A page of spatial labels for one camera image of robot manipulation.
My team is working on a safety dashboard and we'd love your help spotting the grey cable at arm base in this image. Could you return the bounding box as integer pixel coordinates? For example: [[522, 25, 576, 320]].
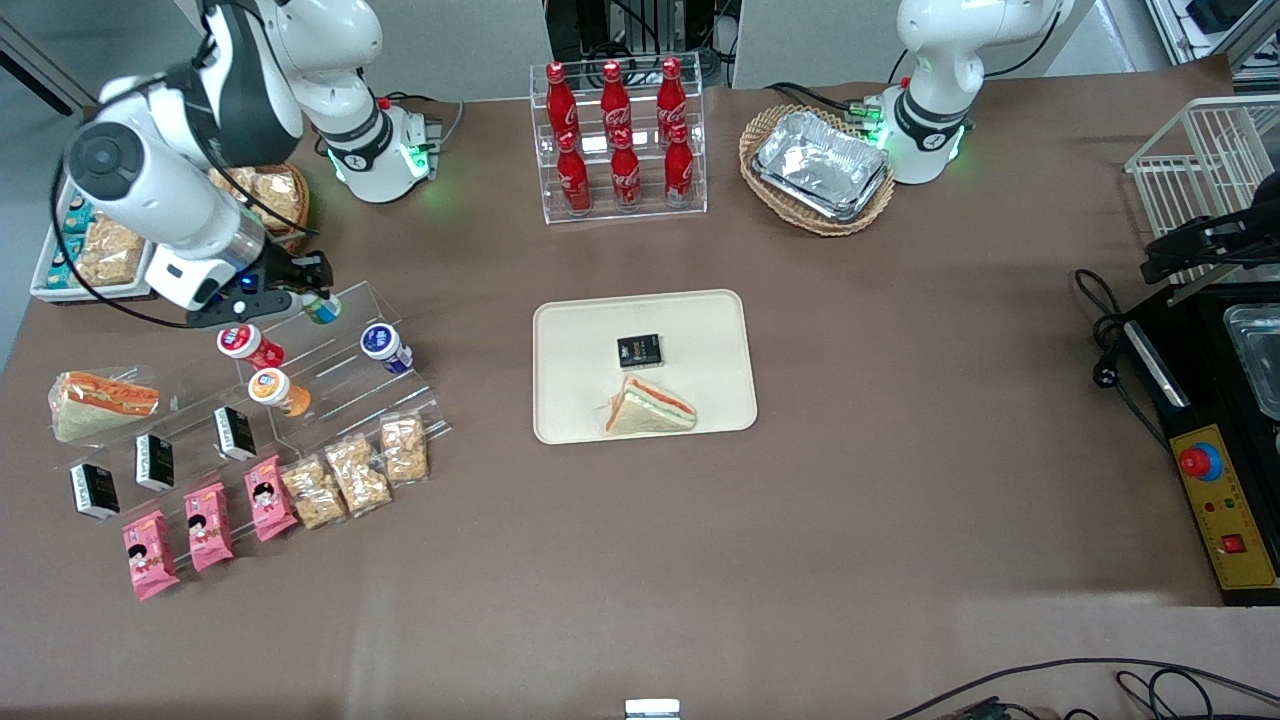
[[378, 92, 467, 156]]

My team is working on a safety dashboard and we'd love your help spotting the aluminium frame rack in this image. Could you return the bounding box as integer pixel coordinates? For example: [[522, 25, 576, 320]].
[[1145, 0, 1280, 83]]

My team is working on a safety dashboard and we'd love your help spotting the clear bag of granola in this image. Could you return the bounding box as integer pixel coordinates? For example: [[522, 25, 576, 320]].
[[75, 215, 149, 289]]

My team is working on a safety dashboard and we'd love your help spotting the light woven wicker basket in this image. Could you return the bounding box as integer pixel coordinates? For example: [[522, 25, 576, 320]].
[[739, 104, 897, 238]]

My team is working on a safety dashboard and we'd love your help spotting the red gum bottle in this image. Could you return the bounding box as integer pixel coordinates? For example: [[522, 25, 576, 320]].
[[217, 322, 286, 369]]

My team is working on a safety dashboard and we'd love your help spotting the wrapped triangle sandwich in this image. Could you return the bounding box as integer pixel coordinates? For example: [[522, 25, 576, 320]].
[[48, 370, 161, 443], [603, 375, 698, 436]]

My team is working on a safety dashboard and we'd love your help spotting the clear acrylic bottle rack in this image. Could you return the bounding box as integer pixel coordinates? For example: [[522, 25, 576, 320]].
[[530, 53, 709, 226]]

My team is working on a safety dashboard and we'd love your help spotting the black sealing machine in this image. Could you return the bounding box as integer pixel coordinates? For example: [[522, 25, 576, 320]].
[[1120, 280, 1280, 608]]

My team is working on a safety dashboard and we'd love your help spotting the black power cable with plug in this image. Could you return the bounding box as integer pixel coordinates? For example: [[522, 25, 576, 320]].
[[1073, 267, 1173, 453]]

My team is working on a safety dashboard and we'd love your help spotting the red cola bottle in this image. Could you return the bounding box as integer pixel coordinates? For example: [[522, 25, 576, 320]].
[[657, 57, 689, 131], [610, 128, 643, 212], [664, 122, 696, 209], [600, 61, 633, 136], [556, 130, 593, 215], [545, 62, 581, 141]]

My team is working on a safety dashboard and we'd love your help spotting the coiled black cable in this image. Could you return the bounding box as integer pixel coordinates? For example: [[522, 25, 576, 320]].
[[1114, 667, 1280, 720]]

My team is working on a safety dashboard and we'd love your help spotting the stainless steel tray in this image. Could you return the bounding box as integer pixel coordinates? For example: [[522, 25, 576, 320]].
[[1222, 303, 1280, 422]]

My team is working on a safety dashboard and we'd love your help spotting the silver metal handle bar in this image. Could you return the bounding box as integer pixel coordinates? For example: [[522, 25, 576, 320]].
[[1124, 320, 1192, 409]]

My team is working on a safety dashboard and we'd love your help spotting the clear acrylic step riser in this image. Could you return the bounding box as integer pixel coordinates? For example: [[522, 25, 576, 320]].
[[60, 368, 263, 531]]

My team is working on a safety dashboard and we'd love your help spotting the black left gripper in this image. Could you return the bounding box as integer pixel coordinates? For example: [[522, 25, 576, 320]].
[[1142, 197, 1280, 285]]

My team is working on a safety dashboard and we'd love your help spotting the blue gum bottle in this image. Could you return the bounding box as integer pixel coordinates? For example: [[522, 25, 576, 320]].
[[360, 322, 414, 376]]

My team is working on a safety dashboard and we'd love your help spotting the black cable at arm base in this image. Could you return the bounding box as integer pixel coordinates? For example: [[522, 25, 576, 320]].
[[765, 80, 906, 123]]

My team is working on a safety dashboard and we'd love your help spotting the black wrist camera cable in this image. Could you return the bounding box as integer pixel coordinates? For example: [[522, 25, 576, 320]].
[[50, 95, 311, 332]]

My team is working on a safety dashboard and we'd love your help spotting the clear bag of nuts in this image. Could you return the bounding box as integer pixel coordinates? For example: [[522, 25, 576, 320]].
[[280, 455, 347, 531], [325, 433, 393, 517], [380, 412, 431, 487]]

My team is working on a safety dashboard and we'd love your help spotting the white rectangular snack tray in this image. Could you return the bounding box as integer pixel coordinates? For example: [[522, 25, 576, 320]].
[[29, 185, 159, 304]]

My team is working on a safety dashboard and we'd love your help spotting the dark brown wicker basket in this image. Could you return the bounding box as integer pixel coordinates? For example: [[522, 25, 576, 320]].
[[205, 163, 312, 258]]

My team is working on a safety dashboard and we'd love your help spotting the long black cable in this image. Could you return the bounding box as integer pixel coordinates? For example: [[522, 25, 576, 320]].
[[885, 656, 1280, 720]]

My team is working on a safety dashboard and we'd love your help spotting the white wire rack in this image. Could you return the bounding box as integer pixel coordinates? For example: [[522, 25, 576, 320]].
[[1125, 95, 1280, 301]]

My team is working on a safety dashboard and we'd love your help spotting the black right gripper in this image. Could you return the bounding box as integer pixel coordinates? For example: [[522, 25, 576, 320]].
[[186, 251, 335, 330]]

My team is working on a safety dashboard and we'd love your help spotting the clear acrylic tiered shelf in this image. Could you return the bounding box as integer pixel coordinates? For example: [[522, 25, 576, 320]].
[[235, 283, 452, 453]]

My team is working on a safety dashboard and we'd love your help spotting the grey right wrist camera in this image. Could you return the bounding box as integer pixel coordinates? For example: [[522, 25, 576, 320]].
[[145, 236, 269, 313]]

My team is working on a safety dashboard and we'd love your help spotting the yellow control panel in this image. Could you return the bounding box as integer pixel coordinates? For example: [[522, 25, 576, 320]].
[[1169, 425, 1280, 592]]

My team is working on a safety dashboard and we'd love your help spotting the cream plastic serving tray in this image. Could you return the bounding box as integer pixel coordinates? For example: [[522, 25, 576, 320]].
[[532, 289, 758, 445]]

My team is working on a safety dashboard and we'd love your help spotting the pink snack packet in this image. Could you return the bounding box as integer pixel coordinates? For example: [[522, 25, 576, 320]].
[[243, 455, 299, 543], [183, 482, 236, 573], [121, 510, 182, 601]]

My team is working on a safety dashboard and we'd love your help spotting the aluminium foil container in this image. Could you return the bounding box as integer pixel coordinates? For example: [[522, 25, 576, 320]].
[[751, 110, 892, 224]]

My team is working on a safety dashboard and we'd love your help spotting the orange gum bottle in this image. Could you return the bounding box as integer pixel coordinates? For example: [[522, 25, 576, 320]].
[[248, 368, 312, 417]]

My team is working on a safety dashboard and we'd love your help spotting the black equipment with cables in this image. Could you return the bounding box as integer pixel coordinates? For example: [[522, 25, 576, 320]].
[[545, 0, 742, 87]]

